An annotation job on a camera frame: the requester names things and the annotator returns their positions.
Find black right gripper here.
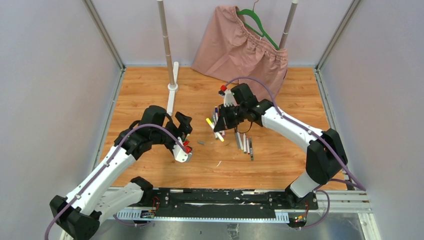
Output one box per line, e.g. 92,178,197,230
215,103,247,133

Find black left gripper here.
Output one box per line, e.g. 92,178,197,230
151,112,192,153

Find yellow cap white marker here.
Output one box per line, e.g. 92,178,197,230
205,118,225,142

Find red cap white marker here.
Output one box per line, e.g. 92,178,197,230
245,137,251,155

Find grey clear-cap pen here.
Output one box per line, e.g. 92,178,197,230
248,137,254,161

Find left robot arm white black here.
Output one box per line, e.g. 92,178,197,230
49,105,193,240

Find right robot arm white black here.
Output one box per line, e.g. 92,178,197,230
213,83,348,209

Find white garment rack left foot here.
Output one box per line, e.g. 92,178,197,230
166,61,180,116

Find grey garment rack left pole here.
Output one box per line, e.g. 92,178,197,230
157,0,176,90

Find grey garment rack pole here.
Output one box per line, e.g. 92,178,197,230
279,0,299,49
157,0,176,90

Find pink shorts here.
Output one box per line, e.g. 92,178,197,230
191,5,289,101

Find green clothes hanger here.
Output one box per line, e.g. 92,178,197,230
236,0,280,51

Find grey garment rack right pole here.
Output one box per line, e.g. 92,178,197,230
279,0,299,49

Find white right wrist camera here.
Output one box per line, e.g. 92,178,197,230
218,89,237,107

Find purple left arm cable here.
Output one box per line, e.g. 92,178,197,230
44,123,192,240

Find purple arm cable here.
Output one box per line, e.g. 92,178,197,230
44,123,192,240
220,76,367,230

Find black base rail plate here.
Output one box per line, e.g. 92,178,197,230
131,187,319,220

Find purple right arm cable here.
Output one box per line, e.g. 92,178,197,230
220,76,367,230

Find aluminium frame left post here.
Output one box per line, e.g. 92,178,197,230
82,0,126,71

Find aluminium frame post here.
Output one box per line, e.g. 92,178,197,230
82,0,126,71
315,0,362,71

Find aluminium frame right post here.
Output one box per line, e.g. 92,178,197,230
315,0,362,71

